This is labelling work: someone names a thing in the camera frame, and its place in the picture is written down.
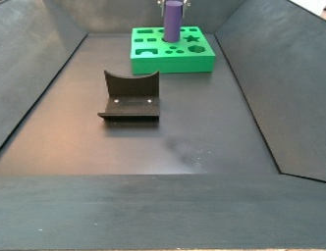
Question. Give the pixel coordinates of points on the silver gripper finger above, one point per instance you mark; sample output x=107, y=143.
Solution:
x=185, y=6
x=161, y=4

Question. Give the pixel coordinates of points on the purple cylinder peg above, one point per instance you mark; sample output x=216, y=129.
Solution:
x=172, y=20

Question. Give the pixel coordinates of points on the green foam shape board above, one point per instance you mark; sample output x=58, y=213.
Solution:
x=186, y=56

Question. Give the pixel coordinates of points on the dark curved cradle stand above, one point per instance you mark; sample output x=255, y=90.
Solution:
x=133, y=97

